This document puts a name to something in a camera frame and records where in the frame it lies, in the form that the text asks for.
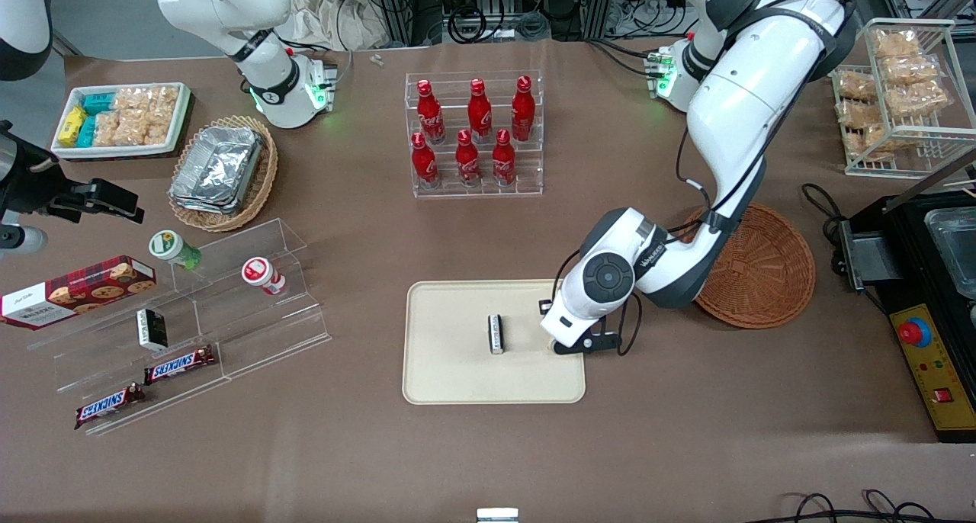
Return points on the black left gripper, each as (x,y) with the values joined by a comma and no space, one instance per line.
(544,306)

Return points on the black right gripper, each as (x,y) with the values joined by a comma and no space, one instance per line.
(36,184)

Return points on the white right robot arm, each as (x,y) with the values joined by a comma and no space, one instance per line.
(229,4)

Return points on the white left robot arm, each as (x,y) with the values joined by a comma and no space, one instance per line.
(732,119)

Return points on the aluminium foil tray stack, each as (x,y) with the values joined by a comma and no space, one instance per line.
(217,168)

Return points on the white rectangular snack tray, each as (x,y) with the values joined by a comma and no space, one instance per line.
(183,119)

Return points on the beige rectangular tray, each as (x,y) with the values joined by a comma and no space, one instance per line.
(457,355)

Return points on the oval light wicker basket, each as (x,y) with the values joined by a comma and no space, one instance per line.
(263,180)

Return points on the round brown wicker basket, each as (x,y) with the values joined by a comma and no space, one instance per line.
(770,271)

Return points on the green lid small bottle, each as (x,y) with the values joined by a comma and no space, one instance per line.
(171,247)

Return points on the clear rice cracker packet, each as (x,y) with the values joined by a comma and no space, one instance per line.
(145,131)
(855,87)
(919,98)
(107,129)
(911,69)
(858,113)
(865,145)
(896,43)
(132,101)
(164,104)

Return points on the teal snack packet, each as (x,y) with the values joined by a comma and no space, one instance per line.
(99,102)
(87,132)

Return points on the yellow snack packet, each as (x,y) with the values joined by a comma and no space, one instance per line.
(72,126)

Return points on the small black white box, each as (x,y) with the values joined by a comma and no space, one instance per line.
(496,334)

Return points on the red tartan cookie box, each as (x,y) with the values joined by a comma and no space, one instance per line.
(76,290)

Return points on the red lid small bottle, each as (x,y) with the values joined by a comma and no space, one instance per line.
(261,273)

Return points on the brown Snickers bar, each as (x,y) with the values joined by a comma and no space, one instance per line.
(179,365)
(109,405)

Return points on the clear acrylic step shelf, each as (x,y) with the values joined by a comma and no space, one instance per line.
(259,332)

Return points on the clear acrylic bottle rack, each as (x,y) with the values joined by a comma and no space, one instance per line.
(473,191)

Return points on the white silver device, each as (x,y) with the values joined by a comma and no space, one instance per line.
(497,516)

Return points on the red cola bottle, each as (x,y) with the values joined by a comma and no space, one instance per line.
(429,115)
(479,115)
(467,161)
(503,161)
(424,163)
(523,111)

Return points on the crumpled beige paper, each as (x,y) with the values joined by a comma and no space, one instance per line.
(328,20)

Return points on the red emergency stop button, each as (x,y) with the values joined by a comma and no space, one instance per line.
(914,332)

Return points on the black countertop appliance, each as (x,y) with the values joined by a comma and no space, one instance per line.
(907,226)

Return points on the black yellow control box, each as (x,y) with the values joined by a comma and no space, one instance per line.
(945,370)

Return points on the steel pan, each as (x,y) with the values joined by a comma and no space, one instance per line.
(953,248)

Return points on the aluminium frame rack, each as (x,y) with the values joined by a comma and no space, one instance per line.
(396,4)

